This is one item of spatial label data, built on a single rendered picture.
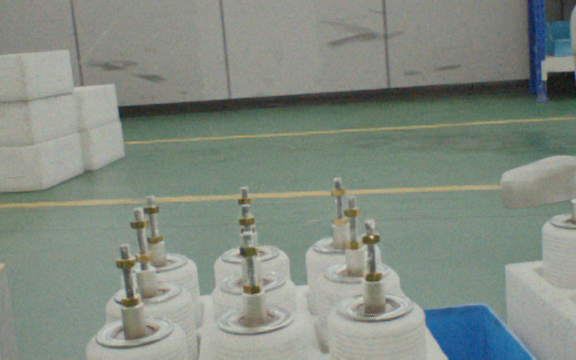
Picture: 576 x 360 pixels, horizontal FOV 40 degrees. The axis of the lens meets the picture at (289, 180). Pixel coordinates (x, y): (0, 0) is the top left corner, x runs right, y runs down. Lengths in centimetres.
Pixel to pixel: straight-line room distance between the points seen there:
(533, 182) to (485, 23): 528
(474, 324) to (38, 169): 234
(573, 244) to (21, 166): 255
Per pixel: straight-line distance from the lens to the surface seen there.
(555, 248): 106
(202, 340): 94
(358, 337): 75
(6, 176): 331
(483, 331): 118
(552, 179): 44
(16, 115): 325
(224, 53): 596
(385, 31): 573
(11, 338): 88
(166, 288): 90
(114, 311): 88
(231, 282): 89
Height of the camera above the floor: 52
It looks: 11 degrees down
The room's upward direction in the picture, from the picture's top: 5 degrees counter-clockwise
